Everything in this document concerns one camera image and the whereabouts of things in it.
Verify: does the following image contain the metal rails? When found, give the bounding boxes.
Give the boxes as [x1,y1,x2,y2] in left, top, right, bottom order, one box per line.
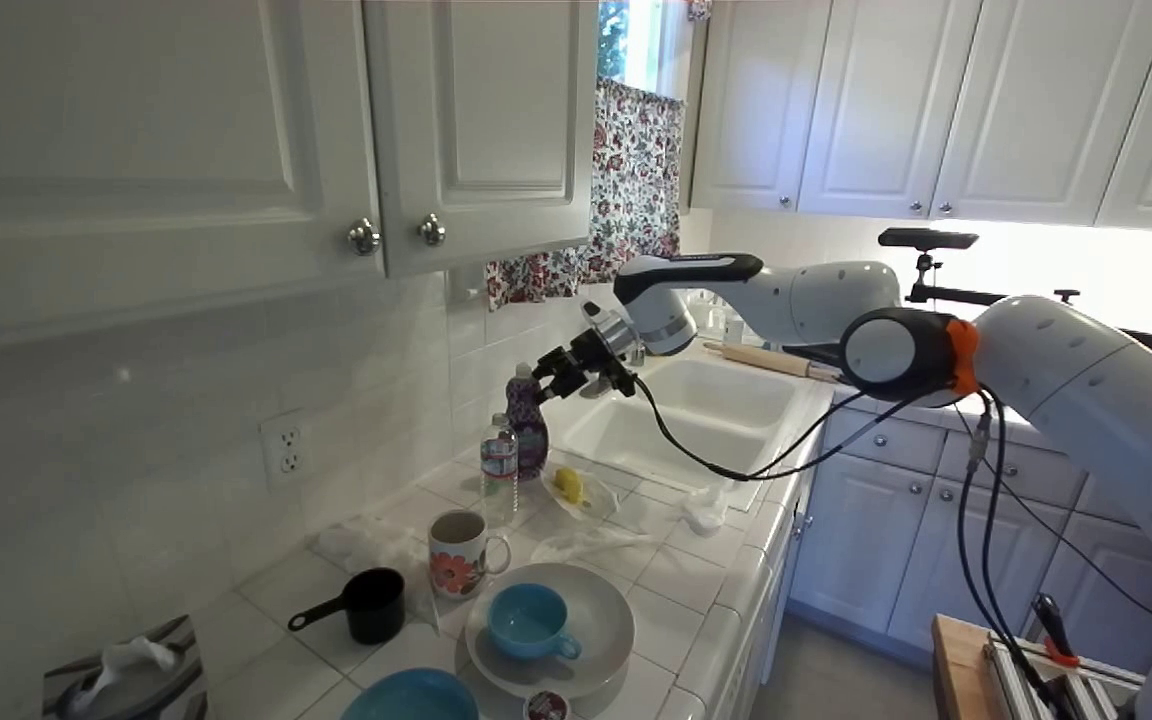
[979,628,1149,720]

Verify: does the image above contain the floral curtain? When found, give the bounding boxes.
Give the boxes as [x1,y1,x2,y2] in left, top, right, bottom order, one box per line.
[474,79,687,311]

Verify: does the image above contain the clear plastic sponge bag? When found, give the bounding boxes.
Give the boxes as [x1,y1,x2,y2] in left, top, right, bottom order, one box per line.
[535,450,646,531]

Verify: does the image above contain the crumpled white plastic bag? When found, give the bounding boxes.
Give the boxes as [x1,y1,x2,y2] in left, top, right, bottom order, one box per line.
[674,480,745,535]

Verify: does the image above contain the black camera on tripod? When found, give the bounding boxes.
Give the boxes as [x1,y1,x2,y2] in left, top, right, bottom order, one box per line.
[877,225,982,256]

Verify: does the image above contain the white lower cabinets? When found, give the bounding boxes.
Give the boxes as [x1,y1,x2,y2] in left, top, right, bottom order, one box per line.
[788,395,1152,673]

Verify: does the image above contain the wide white cabinet door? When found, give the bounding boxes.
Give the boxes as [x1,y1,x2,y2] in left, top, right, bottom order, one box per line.
[0,0,387,355]

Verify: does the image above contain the red-handled tool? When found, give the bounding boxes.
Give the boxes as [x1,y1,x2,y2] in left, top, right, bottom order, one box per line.
[1028,591,1085,668]

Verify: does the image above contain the small dark jar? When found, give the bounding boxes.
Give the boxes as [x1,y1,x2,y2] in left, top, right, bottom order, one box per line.
[519,682,575,720]

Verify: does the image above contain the yellow sponge piece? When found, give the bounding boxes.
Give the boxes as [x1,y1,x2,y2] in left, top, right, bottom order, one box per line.
[548,462,592,509]

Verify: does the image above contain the white wall outlet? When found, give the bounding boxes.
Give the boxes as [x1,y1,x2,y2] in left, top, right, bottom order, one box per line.
[256,407,314,490]

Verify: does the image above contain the blue ceramic cup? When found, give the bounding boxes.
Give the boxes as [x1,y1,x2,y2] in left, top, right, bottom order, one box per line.
[482,580,585,668]

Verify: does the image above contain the window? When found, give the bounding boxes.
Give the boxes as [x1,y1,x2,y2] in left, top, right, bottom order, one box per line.
[594,0,705,101]

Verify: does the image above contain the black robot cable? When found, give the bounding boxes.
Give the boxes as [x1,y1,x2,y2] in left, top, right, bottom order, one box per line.
[628,375,1074,720]

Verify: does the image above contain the white sink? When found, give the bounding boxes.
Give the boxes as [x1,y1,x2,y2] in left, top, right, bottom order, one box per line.
[558,347,835,490]

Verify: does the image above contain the purple floral dish soap bottle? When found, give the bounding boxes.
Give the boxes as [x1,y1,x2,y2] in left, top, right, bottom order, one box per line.
[503,358,554,485]

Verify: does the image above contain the white round plate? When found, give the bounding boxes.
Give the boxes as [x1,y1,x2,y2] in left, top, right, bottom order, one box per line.
[465,559,634,698]

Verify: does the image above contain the black measuring cup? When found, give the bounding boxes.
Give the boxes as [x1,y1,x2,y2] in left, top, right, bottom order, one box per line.
[282,564,407,648]

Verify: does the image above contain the narrow white cabinet door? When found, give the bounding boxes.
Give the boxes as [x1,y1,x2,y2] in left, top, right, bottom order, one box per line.
[358,0,605,280]

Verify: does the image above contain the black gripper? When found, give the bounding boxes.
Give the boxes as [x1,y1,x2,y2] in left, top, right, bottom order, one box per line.
[532,309,646,404]

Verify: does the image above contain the blue bowl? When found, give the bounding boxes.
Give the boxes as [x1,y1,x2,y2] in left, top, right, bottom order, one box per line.
[341,663,482,720]

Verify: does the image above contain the floral ceramic mug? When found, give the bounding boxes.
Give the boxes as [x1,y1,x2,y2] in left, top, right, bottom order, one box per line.
[423,509,517,606]

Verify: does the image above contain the clear plastic water bottle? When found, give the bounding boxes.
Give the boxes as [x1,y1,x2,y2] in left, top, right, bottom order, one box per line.
[474,412,522,526]

